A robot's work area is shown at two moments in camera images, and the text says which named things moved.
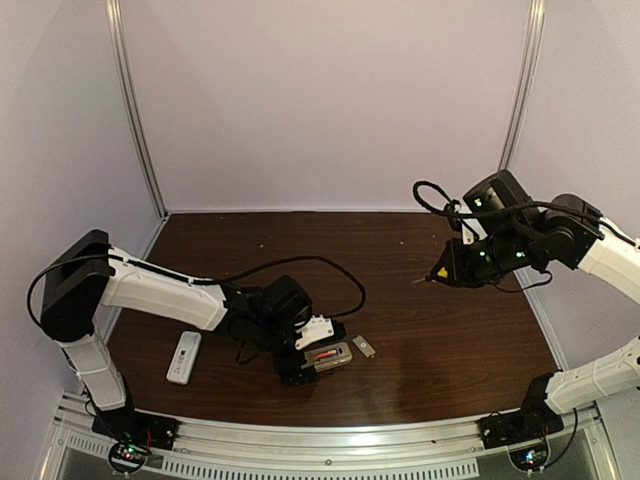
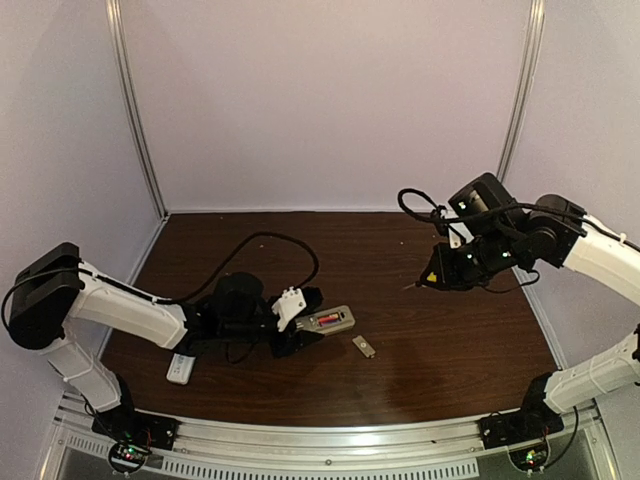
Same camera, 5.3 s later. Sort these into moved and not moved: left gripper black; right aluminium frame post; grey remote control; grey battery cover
Moved: left gripper black; grey remote control
Not moved: right aluminium frame post; grey battery cover
